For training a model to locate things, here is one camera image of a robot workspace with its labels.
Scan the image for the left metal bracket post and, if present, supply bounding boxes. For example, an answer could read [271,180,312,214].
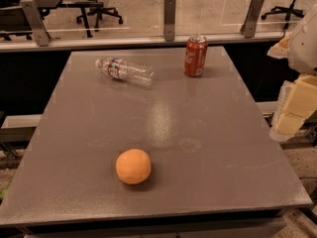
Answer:
[20,0,51,47]

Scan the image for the middle metal bracket post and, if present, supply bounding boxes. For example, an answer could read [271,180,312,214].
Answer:
[163,0,176,42]

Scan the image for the grey table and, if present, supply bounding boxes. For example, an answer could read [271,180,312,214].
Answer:
[0,47,310,231]

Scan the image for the clear plastic water bottle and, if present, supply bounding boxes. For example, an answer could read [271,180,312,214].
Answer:
[95,57,154,86]

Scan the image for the red soda can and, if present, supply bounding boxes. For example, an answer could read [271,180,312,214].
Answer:
[184,34,208,77]

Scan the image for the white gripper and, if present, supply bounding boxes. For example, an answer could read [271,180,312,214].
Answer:
[267,4,317,142]

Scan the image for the orange fruit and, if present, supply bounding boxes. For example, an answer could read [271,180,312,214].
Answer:
[116,149,152,184]

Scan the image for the metal bracket post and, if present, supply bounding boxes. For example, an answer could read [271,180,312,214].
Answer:
[163,0,176,42]
[240,0,264,38]
[20,0,51,47]

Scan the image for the right metal bracket post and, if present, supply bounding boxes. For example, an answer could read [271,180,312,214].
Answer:
[240,0,264,38]

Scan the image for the black office chair left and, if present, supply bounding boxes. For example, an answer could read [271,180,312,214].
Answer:
[87,0,124,30]

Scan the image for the metal rail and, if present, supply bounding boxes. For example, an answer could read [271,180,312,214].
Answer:
[0,31,287,53]

